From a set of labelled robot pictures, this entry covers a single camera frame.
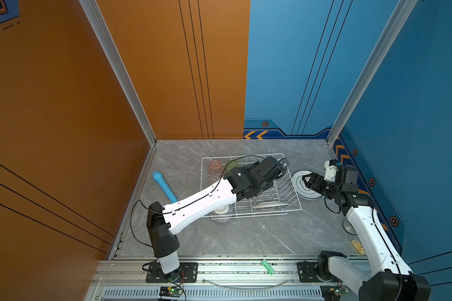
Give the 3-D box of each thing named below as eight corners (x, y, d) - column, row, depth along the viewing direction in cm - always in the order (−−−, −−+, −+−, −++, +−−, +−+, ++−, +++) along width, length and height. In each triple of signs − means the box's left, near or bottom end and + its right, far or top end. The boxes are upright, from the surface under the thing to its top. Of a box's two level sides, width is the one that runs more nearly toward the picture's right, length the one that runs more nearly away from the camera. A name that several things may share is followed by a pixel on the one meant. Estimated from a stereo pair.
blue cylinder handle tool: (172, 204, 94) (170, 201, 92) (153, 176, 105) (151, 173, 103) (179, 199, 96) (178, 196, 93) (160, 172, 107) (158, 169, 104)
